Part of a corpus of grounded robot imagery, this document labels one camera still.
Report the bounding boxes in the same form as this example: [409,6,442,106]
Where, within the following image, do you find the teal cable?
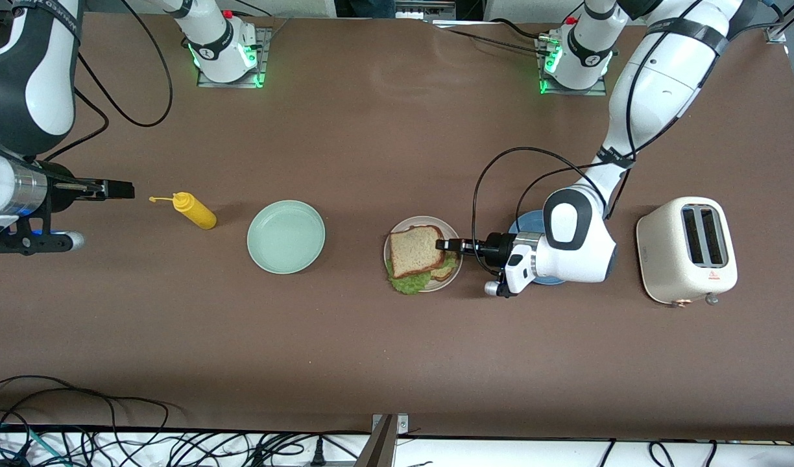
[0,422,70,467]

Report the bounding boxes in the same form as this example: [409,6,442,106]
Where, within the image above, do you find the green lettuce leaf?
[386,254,459,296]

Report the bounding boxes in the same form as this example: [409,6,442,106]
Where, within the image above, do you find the thin black base cable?
[444,29,542,53]

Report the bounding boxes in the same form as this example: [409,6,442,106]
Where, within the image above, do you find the yellow mustard squeeze bottle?
[149,192,217,230]

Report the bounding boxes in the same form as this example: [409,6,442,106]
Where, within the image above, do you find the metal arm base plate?
[535,36,608,97]
[196,26,272,89]

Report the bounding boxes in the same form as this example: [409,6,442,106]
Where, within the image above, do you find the aluminium frame profile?
[396,0,485,27]

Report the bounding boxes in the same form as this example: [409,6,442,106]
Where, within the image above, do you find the mint green plate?
[247,200,326,275]

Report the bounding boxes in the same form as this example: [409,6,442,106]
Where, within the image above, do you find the white toaster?
[636,197,739,307]

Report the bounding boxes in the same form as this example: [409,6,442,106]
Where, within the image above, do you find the aluminium post with bracket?
[355,414,411,467]

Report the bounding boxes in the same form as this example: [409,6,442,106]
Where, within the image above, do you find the beige plate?
[383,216,463,293]

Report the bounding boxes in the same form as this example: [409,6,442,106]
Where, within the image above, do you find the black looping cable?
[0,375,184,448]

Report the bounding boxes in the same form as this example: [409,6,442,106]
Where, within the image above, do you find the brown toast bread slice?
[389,224,447,280]
[429,256,461,282]

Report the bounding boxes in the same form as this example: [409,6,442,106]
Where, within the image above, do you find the blue plate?
[507,210,566,286]

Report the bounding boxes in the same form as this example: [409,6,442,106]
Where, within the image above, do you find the thick black base cable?
[490,18,553,40]

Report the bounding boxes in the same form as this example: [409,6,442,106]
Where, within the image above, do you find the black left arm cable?
[471,0,761,281]

